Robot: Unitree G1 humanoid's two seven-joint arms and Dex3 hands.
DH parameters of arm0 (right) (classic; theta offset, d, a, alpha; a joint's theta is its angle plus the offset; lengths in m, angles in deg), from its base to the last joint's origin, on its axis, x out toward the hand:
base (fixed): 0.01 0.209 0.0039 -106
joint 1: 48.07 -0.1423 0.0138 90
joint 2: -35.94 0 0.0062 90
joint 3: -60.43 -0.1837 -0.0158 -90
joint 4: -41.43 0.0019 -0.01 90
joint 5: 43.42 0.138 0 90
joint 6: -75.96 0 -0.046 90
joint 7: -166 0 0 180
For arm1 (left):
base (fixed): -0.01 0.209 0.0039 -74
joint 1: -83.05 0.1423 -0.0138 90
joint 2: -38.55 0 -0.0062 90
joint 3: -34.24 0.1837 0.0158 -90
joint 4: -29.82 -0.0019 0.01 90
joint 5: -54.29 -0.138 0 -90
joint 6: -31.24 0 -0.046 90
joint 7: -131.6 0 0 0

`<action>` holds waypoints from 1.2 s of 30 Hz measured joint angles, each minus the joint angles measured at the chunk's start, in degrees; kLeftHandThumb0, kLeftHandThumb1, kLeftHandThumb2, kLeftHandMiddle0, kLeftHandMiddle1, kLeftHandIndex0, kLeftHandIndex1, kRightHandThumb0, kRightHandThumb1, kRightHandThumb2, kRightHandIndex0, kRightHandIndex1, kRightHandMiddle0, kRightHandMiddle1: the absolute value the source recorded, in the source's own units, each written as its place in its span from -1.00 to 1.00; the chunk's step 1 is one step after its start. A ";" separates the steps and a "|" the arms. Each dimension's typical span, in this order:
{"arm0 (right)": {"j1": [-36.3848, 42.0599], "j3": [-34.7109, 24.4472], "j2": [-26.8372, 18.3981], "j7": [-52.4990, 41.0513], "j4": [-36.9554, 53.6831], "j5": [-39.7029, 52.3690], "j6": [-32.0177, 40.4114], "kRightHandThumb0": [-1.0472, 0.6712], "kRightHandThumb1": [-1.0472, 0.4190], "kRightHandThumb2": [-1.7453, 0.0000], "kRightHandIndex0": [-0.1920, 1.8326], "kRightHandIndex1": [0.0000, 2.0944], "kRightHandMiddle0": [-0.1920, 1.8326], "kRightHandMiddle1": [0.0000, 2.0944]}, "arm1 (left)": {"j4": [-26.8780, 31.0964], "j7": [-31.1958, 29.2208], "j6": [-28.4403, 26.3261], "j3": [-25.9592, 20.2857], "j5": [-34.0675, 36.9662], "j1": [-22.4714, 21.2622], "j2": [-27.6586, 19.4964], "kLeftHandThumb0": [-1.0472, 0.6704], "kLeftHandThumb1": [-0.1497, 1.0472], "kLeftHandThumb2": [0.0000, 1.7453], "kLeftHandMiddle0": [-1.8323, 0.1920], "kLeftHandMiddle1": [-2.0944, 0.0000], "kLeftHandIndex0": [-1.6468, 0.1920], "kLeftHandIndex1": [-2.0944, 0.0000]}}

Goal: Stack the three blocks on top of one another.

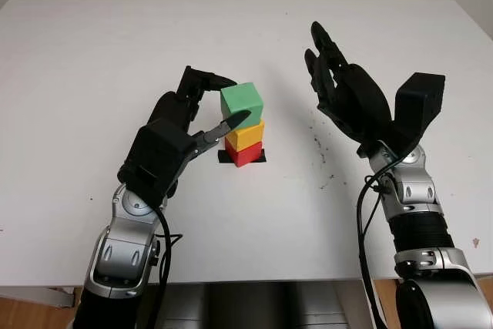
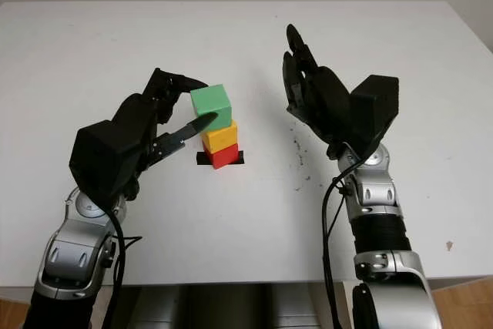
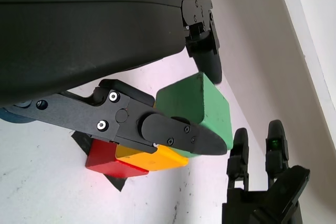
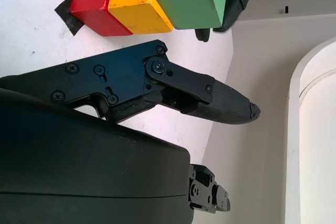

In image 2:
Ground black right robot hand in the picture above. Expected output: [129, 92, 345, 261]
[282, 23, 371, 156]

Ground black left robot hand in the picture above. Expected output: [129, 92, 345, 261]
[111, 68, 219, 175]

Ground green wooden block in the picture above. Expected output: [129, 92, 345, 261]
[189, 83, 233, 132]

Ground yellow wooden block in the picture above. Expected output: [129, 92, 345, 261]
[200, 120, 239, 154]

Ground red wooden block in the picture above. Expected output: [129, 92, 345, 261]
[202, 143, 239, 170]

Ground black tape strip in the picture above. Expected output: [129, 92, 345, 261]
[196, 150, 247, 167]

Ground white table leg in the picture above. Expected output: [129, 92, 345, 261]
[333, 280, 357, 329]

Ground grey robot lower body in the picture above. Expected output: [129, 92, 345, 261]
[115, 281, 338, 329]

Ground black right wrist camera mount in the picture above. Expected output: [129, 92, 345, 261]
[347, 74, 400, 153]

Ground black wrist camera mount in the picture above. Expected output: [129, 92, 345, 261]
[69, 118, 156, 207]
[347, 74, 400, 153]

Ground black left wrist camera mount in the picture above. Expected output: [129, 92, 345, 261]
[69, 118, 156, 207]

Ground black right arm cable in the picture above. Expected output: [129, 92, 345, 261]
[320, 157, 360, 329]

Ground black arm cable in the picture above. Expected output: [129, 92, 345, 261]
[100, 205, 144, 329]
[320, 157, 360, 329]

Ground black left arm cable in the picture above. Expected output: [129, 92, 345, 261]
[100, 205, 144, 329]

